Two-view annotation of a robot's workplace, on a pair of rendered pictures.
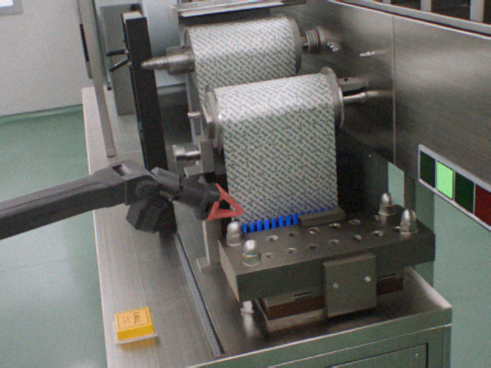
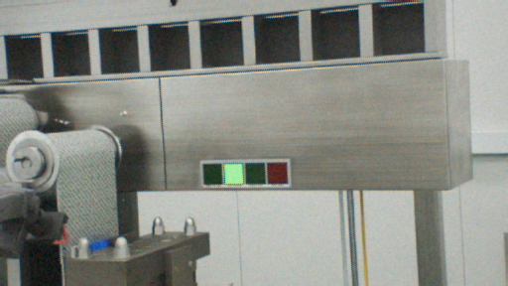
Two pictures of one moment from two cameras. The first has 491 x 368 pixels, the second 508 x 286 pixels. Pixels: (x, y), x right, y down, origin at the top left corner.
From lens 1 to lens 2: 1.55 m
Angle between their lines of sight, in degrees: 55
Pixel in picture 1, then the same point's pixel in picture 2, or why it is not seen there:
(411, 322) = not seen: outside the picture
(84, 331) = not seen: outside the picture
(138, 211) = (15, 232)
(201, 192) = (51, 217)
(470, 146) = (256, 142)
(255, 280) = (134, 266)
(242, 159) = (67, 191)
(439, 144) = (222, 153)
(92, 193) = (14, 200)
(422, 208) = not seen: hidden behind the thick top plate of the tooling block
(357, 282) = (185, 266)
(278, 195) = (87, 225)
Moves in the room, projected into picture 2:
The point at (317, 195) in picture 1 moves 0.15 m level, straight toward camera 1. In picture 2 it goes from (108, 226) to (147, 229)
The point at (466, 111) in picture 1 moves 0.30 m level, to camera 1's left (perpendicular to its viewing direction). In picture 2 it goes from (250, 120) to (169, 128)
